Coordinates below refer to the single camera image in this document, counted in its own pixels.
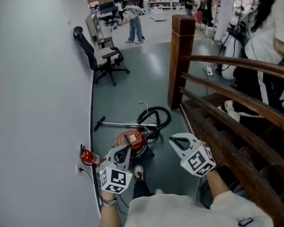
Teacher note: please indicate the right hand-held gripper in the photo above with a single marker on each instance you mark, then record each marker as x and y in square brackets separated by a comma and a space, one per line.
[198, 162]

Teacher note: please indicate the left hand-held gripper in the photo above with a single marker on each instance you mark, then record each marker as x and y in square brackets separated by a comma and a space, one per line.
[116, 178]

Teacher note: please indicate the red vacuum cleaner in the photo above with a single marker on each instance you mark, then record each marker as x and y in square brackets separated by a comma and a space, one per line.
[137, 138]

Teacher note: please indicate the person's right forearm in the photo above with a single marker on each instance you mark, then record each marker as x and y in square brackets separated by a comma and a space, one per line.
[216, 185]

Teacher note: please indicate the person's left forearm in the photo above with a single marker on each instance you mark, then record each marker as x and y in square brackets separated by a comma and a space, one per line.
[109, 214]

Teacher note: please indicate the metal vacuum wand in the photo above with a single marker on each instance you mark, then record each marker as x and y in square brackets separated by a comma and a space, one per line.
[118, 123]

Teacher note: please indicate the person's left shoe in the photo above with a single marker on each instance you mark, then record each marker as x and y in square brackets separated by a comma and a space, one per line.
[139, 172]

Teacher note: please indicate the person's shoe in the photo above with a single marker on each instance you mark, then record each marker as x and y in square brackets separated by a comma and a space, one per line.
[139, 172]
[159, 191]

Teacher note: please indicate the wooden stair railing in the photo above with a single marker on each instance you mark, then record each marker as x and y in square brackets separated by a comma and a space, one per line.
[215, 138]

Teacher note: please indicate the person's black trousers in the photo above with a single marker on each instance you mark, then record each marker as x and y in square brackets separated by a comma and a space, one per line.
[142, 189]

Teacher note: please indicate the red fire extinguisher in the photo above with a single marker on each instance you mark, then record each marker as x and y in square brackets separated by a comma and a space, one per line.
[90, 158]

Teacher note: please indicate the person's right shoe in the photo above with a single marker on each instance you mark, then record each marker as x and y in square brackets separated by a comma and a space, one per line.
[159, 191]

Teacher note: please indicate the grey wrist band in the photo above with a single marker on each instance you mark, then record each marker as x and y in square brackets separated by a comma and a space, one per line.
[107, 202]

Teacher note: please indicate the person's white shirt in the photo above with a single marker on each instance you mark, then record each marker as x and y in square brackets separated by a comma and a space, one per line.
[180, 212]

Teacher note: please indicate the white power strip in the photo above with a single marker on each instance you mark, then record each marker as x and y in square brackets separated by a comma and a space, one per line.
[209, 71]

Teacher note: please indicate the black shirt clip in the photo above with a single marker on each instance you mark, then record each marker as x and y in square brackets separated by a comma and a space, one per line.
[245, 221]

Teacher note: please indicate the white rounded machine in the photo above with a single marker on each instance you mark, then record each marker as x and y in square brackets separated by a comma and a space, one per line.
[229, 55]

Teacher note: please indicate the black office chair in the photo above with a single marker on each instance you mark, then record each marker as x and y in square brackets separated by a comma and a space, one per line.
[90, 53]

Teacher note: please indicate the red chair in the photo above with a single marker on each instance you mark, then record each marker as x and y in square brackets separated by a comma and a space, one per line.
[198, 18]

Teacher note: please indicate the red label bottle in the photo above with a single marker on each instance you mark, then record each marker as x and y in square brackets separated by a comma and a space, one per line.
[99, 35]

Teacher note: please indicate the white office desk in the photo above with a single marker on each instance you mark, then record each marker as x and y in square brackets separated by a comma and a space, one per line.
[104, 32]

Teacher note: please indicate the white floor platform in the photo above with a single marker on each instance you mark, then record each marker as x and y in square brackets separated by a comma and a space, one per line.
[158, 18]

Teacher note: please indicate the black computer monitors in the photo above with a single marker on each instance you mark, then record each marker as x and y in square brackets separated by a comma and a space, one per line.
[106, 7]

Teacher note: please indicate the white wall socket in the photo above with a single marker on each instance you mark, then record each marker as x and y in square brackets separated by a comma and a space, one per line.
[77, 168]

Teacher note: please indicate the wooden newel post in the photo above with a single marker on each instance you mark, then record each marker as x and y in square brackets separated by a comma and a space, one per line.
[180, 55]

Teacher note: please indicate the black camera tripod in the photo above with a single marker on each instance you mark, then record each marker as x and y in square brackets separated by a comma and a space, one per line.
[234, 29]

